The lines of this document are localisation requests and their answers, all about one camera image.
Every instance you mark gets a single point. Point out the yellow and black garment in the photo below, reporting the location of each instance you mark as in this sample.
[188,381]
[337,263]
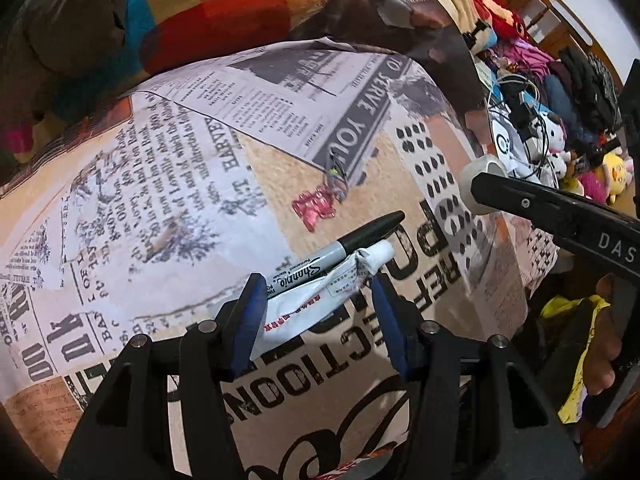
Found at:
[565,350]

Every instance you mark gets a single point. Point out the pink plush toy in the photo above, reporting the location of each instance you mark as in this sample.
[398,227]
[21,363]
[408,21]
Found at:
[590,184]

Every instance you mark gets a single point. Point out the squeezed white tube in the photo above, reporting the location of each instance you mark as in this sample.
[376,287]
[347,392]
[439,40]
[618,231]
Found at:
[320,300]

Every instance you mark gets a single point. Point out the red plush toy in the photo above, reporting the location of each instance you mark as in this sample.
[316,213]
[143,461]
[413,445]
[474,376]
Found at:
[505,12]

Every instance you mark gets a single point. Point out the yellow plush toy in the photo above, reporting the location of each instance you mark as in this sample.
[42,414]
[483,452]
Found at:
[616,175]

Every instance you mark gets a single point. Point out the clear tape roll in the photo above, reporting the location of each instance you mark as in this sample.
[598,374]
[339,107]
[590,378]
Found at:
[472,175]

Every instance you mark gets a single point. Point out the colourful patchwork blanket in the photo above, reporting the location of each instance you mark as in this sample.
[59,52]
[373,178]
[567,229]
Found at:
[210,15]

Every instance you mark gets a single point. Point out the white cat plush toy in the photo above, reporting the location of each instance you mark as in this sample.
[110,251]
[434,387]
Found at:
[554,132]

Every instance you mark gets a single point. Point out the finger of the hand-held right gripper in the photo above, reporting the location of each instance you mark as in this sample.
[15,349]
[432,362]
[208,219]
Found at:
[520,205]

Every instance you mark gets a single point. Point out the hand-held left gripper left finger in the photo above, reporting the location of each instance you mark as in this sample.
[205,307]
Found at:
[252,320]

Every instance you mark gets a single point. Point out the newspaper printed blanket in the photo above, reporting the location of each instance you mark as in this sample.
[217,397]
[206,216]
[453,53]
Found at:
[175,185]

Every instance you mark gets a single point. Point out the black marker pen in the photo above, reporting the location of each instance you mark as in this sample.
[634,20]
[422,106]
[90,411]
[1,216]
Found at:
[350,242]

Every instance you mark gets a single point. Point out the round white device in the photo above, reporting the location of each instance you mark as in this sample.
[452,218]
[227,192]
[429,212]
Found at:
[504,140]

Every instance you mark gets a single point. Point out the person's right hand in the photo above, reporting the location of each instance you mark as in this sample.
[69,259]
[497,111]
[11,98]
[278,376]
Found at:
[602,355]

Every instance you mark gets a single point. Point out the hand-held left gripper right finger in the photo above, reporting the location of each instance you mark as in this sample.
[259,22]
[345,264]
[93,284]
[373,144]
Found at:
[387,325]

